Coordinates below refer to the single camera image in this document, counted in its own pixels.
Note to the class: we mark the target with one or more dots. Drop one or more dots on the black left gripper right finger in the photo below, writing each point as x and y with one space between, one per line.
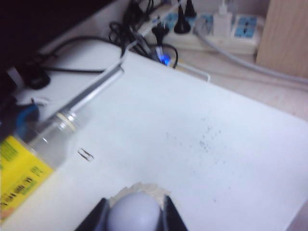
172 216

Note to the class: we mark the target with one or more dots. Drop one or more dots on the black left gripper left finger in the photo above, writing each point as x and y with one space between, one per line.
97 216

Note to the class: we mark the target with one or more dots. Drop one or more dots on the white feather shuttlecock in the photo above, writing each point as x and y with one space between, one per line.
134 211

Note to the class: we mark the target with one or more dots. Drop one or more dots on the white raised platform board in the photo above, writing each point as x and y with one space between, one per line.
192 144

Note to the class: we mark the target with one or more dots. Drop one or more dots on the clear bottle with yellow label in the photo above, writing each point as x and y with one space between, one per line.
21 163

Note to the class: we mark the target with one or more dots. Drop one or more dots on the blue round object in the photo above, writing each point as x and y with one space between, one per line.
25 115

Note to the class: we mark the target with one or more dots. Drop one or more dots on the device with blue light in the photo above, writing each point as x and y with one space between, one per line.
164 58

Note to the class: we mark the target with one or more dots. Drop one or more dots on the black loose pronged plug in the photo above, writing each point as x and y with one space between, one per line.
160 33

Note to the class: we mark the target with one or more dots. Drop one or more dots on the white power strip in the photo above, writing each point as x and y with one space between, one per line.
243 43

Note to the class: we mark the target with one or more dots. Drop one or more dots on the black power plug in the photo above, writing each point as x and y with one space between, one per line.
190 8
181 24

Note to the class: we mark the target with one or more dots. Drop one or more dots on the white usb charger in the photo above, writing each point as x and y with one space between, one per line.
222 24

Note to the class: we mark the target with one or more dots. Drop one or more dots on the black computer monitor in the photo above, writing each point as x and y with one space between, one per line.
36 19

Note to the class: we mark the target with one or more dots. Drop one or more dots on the wooden furniture panel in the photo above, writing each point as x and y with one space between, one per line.
284 36

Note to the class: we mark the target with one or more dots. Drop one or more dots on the white flat monitor base plate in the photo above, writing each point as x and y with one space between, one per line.
84 55

